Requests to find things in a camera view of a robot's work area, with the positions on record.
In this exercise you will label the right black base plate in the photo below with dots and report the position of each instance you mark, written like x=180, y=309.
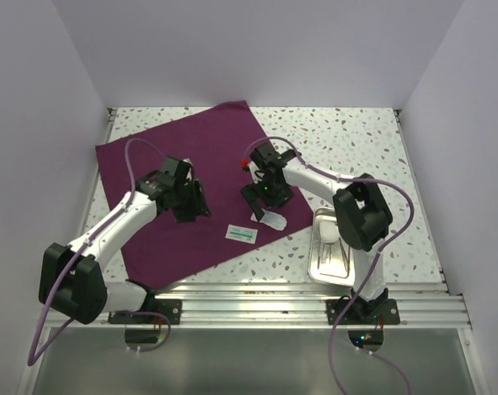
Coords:
x=383, y=310

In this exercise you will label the clear plastic syringe packet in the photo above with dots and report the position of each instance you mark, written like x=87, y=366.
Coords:
x=271, y=219

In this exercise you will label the green white suture packet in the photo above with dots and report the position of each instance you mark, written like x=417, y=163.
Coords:
x=241, y=234

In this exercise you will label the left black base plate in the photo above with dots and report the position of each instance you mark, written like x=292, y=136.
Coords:
x=154, y=311

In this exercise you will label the white gauze pad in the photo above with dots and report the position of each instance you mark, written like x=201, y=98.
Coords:
x=328, y=232

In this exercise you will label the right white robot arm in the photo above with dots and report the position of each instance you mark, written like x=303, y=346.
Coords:
x=362, y=214

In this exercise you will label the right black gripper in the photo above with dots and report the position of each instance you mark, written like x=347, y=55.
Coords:
x=253, y=191

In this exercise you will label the steel tweezers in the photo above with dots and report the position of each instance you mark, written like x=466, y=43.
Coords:
x=346, y=254

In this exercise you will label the steel scalpel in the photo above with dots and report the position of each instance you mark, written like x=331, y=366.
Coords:
x=325, y=254

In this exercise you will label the aluminium frame rail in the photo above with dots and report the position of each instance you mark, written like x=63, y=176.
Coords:
x=286, y=305

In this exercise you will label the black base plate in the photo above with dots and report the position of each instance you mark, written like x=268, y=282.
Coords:
x=154, y=311
x=383, y=310

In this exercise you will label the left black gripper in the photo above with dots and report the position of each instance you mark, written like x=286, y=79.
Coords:
x=197, y=206

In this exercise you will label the steel instrument tray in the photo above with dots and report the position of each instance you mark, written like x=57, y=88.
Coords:
x=336, y=272

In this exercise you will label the purple cloth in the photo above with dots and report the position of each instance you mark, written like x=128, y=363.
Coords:
x=215, y=225

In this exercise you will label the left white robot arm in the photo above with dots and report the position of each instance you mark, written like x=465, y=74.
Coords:
x=71, y=280

